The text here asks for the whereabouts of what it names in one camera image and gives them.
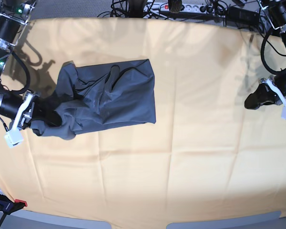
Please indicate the white power strip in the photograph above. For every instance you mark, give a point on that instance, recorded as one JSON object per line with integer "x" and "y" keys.
{"x": 186, "y": 10}

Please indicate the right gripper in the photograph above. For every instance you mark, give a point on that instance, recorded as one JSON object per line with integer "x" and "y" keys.
{"x": 37, "y": 110}

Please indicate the blue red table clamp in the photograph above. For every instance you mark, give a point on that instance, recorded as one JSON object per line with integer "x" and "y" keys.
{"x": 8, "y": 206}

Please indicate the blue-grey T-shirt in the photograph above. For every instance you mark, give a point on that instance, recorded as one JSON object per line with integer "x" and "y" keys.
{"x": 100, "y": 97}

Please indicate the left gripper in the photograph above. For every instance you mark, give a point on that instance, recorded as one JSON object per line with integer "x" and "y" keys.
{"x": 263, "y": 95}

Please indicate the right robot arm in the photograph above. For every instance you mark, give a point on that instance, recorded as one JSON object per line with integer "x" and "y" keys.
{"x": 14, "y": 17}

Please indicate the yellow table cloth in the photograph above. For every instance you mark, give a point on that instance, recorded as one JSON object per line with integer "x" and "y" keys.
{"x": 205, "y": 158}

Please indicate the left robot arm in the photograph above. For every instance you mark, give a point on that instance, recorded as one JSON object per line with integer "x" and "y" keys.
{"x": 275, "y": 11}

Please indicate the black power adapter box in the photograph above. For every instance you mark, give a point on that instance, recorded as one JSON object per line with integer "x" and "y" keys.
{"x": 238, "y": 16}

